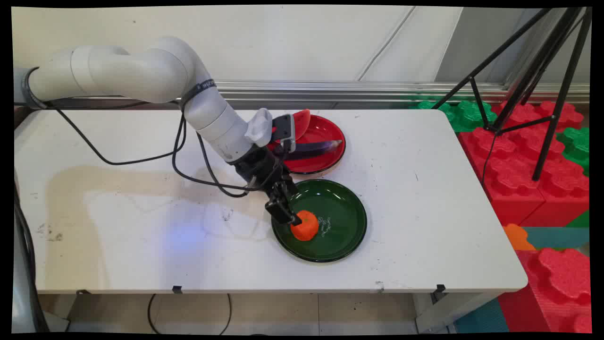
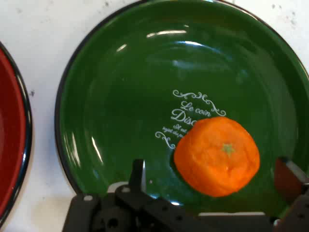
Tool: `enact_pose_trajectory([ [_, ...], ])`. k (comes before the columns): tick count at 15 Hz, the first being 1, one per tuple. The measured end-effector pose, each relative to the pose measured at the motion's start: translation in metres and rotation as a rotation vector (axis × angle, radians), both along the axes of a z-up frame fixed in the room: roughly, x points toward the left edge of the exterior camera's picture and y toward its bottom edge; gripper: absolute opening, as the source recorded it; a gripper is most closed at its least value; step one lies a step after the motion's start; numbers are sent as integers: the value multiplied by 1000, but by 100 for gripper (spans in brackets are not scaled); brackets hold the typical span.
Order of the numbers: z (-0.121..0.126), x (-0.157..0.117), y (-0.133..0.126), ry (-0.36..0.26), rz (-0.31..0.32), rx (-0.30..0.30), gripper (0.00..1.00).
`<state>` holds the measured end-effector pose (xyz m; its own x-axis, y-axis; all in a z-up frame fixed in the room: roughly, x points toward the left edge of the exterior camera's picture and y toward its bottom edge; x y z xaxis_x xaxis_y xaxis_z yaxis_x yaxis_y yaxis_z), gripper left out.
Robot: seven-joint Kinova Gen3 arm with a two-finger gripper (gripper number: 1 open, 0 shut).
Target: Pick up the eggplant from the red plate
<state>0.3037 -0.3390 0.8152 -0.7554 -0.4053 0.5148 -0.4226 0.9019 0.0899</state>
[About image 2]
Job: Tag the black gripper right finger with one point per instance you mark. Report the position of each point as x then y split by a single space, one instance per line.
293 191

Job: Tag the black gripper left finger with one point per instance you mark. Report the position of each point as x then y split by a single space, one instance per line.
135 203

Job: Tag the orange toy mandarin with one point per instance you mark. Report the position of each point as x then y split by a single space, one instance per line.
217 157

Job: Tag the red enamel plate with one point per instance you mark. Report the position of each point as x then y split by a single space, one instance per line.
12 125

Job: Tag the green enamel plate with lettering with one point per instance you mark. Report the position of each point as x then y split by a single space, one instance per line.
125 96

